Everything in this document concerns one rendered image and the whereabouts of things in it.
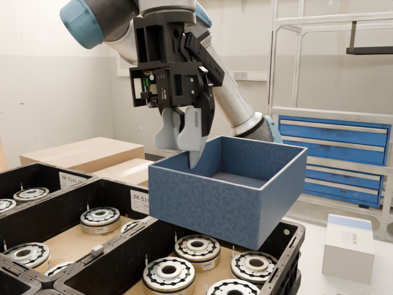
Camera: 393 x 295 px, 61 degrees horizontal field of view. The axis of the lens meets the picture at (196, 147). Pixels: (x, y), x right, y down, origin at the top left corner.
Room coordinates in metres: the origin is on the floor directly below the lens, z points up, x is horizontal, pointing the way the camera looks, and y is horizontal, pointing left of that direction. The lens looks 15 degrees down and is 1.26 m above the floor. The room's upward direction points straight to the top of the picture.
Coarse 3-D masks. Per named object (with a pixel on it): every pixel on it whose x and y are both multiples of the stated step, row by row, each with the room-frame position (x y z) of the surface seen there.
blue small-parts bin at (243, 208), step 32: (160, 160) 0.41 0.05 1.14; (224, 160) 0.56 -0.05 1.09; (256, 160) 0.52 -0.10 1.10; (288, 160) 0.50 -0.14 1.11; (160, 192) 0.38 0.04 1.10; (192, 192) 0.36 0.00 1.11; (224, 192) 0.34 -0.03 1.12; (256, 192) 0.32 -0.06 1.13; (288, 192) 0.41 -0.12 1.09; (192, 224) 0.36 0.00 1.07; (224, 224) 0.34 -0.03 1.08; (256, 224) 0.32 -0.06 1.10
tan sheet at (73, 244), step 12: (120, 216) 0.87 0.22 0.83; (72, 228) 0.80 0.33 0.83; (120, 228) 0.80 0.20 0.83; (48, 240) 0.74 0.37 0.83; (60, 240) 0.74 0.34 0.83; (72, 240) 0.74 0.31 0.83; (84, 240) 0.74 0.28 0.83; (96, 240) 0.74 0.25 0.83; (108, 240) 0.74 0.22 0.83; (60, 252) 0.68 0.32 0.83; (72, 252) 0.68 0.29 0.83; (84, 252) 0.68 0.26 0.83; (60, 264) 0.64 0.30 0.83
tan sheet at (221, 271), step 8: (224, 248) 0.70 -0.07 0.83; (168, 256) 0.67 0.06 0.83; (224, 256) 0.67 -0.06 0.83; (224, 264) 0.64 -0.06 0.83; (200, 272) 0.61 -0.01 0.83; (208, 272) 0.61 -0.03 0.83; (216, 272) 0.61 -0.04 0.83; (224, 272) 0.61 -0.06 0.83; (200, 280) 0.58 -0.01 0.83; (208, 280) 0.58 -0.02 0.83; (216, 280) 0.58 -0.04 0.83; (136, 288) 0.56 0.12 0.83; (200, 288) 0.56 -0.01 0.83; (208, 288) 0.56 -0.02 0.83
